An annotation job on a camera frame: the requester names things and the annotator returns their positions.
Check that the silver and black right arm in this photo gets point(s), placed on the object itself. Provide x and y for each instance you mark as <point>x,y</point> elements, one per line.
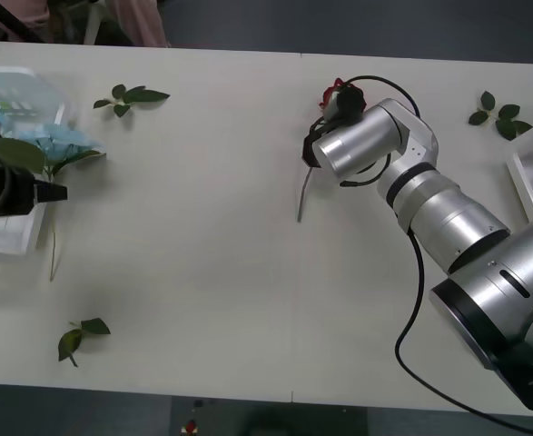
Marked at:
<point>452,213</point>

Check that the shallow white box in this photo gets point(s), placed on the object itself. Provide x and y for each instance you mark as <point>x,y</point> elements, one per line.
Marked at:
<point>527,150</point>
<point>43,91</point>

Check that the small red round button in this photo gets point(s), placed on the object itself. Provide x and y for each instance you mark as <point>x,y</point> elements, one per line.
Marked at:
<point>190,427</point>

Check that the pale grey right wrist camera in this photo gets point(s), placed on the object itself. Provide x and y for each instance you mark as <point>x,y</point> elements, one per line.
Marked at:
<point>332,106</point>

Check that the loose green leaf twig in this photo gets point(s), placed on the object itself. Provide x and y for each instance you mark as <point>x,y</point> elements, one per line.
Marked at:
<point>509,111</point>
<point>94,326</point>
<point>132,94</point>

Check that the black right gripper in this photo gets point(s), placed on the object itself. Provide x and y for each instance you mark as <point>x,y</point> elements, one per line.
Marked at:
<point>312,147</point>

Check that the person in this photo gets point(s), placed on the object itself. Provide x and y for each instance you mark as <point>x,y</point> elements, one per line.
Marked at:
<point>134,20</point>

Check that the black tripod leg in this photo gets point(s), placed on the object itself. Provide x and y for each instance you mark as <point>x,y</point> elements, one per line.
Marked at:
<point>14,26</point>

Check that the red rose with green stem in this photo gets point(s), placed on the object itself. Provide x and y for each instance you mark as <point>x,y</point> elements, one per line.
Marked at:
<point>329,87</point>

